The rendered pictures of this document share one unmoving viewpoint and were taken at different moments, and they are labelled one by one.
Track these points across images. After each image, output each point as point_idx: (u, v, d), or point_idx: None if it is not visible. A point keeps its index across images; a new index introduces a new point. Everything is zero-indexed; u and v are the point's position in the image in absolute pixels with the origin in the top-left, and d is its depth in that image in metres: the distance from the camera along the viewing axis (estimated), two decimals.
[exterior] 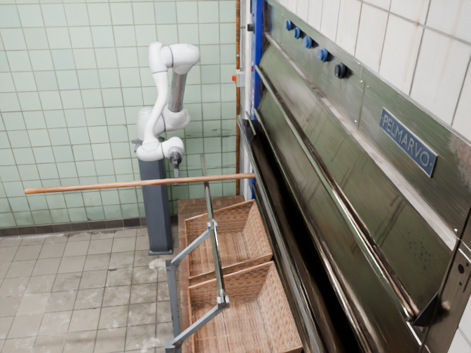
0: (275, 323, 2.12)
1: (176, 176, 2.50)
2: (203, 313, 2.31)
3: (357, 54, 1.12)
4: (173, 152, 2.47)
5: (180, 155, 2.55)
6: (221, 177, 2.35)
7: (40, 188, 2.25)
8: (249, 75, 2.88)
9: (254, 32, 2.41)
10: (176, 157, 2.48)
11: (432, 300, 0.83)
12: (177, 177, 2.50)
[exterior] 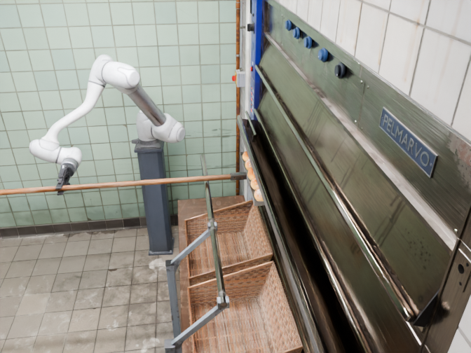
0: (275, 323, 2.12)
1: (63, 185, 2.33)
2: (203, 313, 2.31)
3: (357, 54, 1.12)
4: (60, 170, 2.32)
5: (71, 167, 2.41)
6: (108, 185, 2.28)
7: None
8: (249, 75, 2.88)
9: (254, 32, 2.41)
10: (65, 174, 2.34)
11: (432, 300, 0.83)
12: (64, 185, 2.33)
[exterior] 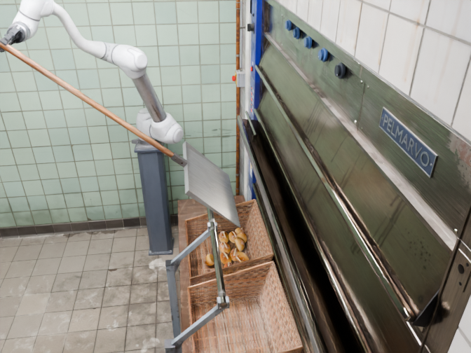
0: (275, 323, 2.12)
1: None
2: (203, 313, 2.31)
3: (357, 54, 1.12)
4: (13, 28, 1.93)
5: (23, 35, 2.02)
6: (57, 80, 1.96)
7: None
8: (249, 75, 2.88)
9: (254, 32, 2.41)
10: (15, 36, 1.95)
11: (432, 300, 0.83)
12: None
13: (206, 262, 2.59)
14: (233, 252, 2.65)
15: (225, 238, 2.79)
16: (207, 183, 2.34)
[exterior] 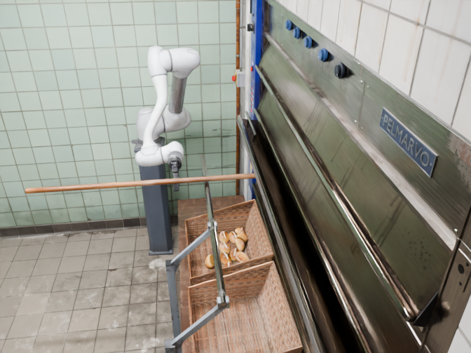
0: (275, 323, 2.12)
1: None
2: (203, 313, 2.31)
3: (357, 54, 1.12)
4: (172, 157, 2.39)
5: (180, 160, 2.48)
6: (222, 178, 2.35)
7: (41, 188, 2.26)
8: (249, 75, 2.88)
9: (254, 32, 2.41)
10: (176, 163, 2.41)
11: (432, 300, 0.83)
12: None
13: (206, 265, 2.58)
14: (233, 252, 2.65)
15: (225, 238, 2.79)
16: None
